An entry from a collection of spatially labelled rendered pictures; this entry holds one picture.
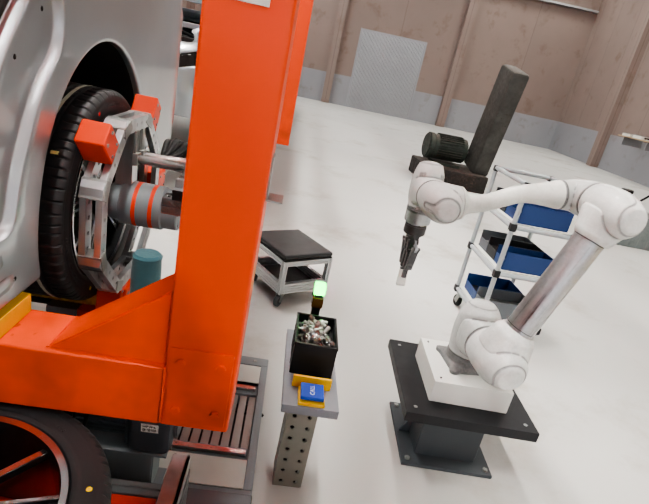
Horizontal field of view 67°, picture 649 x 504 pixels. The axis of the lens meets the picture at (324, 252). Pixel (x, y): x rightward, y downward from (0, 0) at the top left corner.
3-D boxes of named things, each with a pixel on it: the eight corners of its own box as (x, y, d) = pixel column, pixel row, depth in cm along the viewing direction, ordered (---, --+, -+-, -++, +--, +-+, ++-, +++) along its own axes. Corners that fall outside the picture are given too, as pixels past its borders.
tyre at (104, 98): (55, 286, 184) (89, 115, 188) (119, 296, 186) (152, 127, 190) (-64, 293, 118) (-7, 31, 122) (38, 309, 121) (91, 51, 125)
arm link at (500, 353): (489, 368, 186) (515, 407, 166) (455, 352, 182) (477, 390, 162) (626, 194, 163) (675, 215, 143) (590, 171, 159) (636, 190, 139)
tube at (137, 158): (134, 164, 151) (136, 129, 147) (197, 176, 153) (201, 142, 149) (113, 176, 134) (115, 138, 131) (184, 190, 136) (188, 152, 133)
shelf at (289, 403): (286, 335, 183) (287, 328, 182) (330, 342, 185) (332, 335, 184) (280, 412, 143) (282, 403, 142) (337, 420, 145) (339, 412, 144)
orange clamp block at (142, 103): (133, 127, 166) (139, 103, 168) (156, 132, 166) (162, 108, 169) (128, 117, 159) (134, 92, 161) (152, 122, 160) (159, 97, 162)
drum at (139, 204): (120, 213, 165) (122, 172, 160) (184, 225, 167) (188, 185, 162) (104, 227, 152) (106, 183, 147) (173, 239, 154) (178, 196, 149)
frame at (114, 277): (136, 247, 191) (146, 104, 171) (153, 250, 191) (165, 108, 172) (74, 315, 140) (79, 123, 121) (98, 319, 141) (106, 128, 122)
